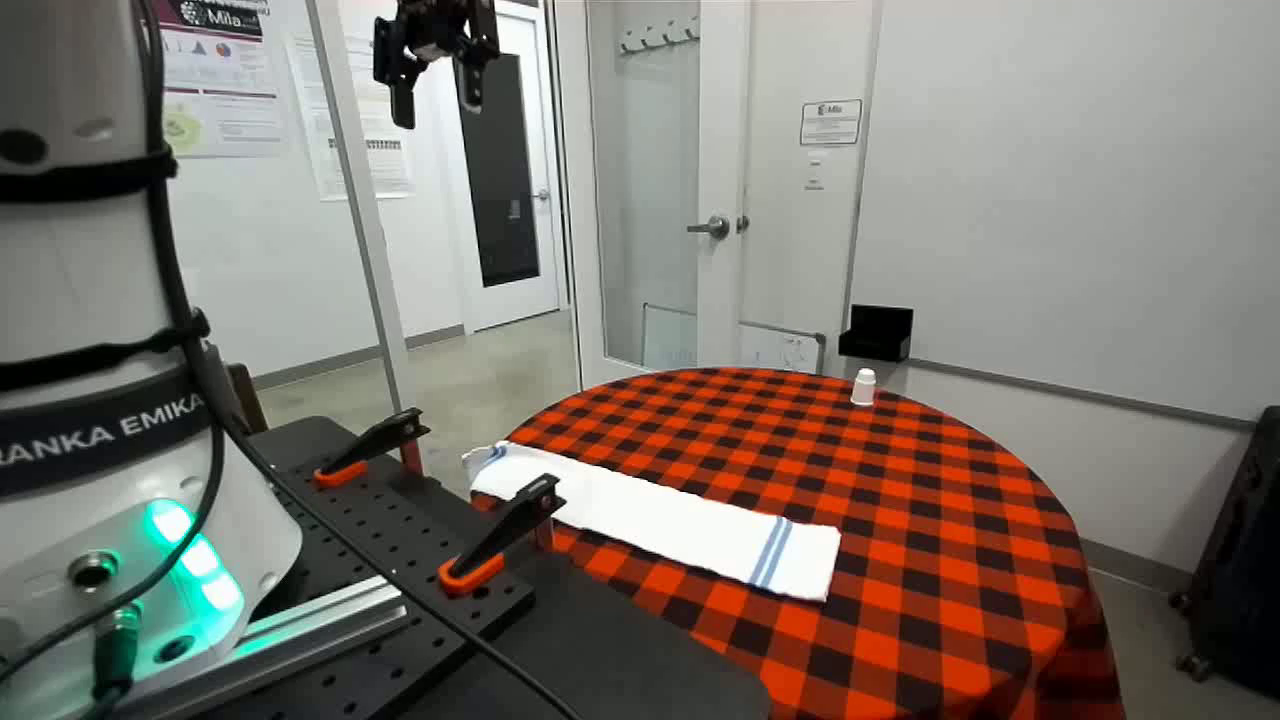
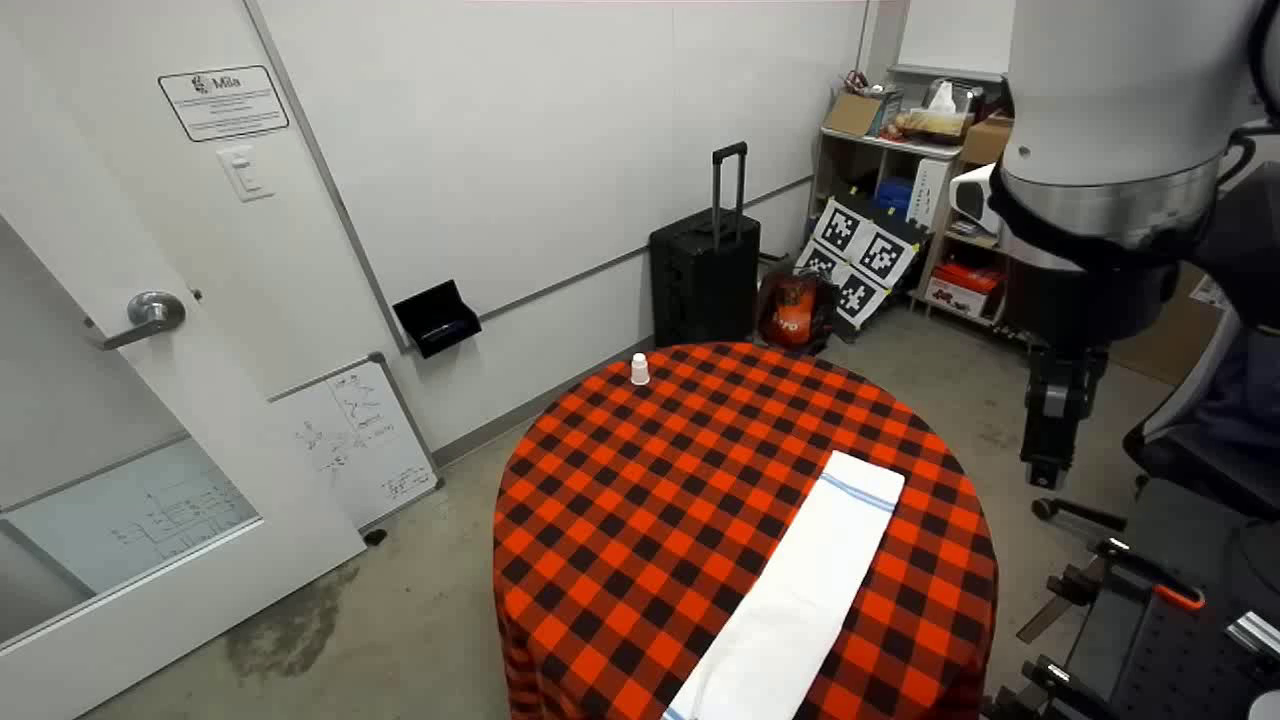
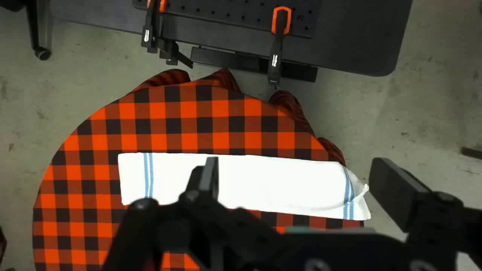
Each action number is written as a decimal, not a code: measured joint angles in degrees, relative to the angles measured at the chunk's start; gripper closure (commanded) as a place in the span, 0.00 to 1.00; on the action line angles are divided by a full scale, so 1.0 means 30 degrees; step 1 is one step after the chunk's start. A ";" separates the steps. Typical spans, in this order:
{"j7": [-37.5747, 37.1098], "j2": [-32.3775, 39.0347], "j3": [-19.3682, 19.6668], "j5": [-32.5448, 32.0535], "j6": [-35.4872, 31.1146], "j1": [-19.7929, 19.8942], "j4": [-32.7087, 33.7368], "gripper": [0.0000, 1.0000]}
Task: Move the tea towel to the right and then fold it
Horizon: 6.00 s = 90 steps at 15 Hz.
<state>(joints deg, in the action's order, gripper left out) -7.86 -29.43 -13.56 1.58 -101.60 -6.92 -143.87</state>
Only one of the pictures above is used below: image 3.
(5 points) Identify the white blue-striped tea towel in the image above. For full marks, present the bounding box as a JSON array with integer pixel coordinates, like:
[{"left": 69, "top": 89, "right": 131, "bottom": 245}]
[{"left": 118, "top": 152, "right": 371, "bottom": 221}]

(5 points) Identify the orange black clamp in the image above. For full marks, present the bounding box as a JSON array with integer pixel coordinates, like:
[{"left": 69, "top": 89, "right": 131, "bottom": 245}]
[
  {"left": 142, "top": 0, "right": 193, "bottom": 68},
  {"left": 268, "top": 6, "right": 292, "bottom": 89}
]

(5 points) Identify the red black checkered tablecloth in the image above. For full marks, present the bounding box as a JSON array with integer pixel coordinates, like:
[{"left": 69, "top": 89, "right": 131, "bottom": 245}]
[{"left": 32, "top": 69, "right": 345, "bottom": 271}]

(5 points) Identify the orange black clamp left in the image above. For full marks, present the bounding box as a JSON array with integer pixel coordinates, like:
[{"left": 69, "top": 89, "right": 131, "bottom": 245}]
[{"left": 142, "top": 0, "right": 193, "bottom": 68}]

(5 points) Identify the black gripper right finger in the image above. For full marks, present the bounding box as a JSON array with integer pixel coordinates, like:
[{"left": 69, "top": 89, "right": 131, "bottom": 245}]
[{"left": 369, "top": 158, "right": 431, "bottom": 232}]

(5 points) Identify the orange black clamp right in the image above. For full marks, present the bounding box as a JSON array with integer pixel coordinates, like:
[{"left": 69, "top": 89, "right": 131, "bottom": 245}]
[{"left": 268, "top": 6, "right": 292, "bottom": 89}]

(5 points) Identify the black perforated mounting table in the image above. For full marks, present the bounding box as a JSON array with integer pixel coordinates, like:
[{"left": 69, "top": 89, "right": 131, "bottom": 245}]
[{"left": 50, "top": 0, "right": 413, "bottom": 81}]

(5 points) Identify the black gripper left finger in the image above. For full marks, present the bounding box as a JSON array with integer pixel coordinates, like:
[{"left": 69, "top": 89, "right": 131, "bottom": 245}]
[{"left": 181, "top": 156, "right": 218, "bottom": 202}]

